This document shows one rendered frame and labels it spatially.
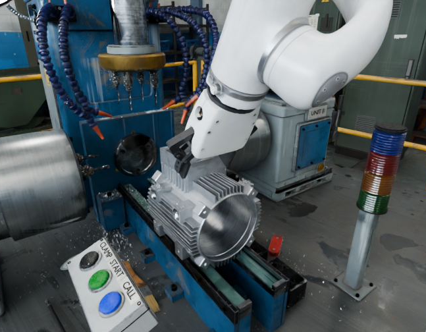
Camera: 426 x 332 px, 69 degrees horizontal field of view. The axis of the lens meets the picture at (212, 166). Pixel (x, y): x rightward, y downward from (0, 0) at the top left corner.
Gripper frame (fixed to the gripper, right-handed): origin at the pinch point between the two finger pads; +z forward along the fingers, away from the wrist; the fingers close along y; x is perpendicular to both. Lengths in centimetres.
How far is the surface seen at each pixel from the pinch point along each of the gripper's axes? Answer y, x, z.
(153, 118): 13, 41, 30
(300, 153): 59, 13, 30
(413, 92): 311, 69, 79
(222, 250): 6.4, -9.8, 21.8
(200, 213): -0.9, -5.1, 8.6
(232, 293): 2.1, -18.9, 19.2
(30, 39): 36, 494, 278
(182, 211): -3.0, -2.5, 11.0
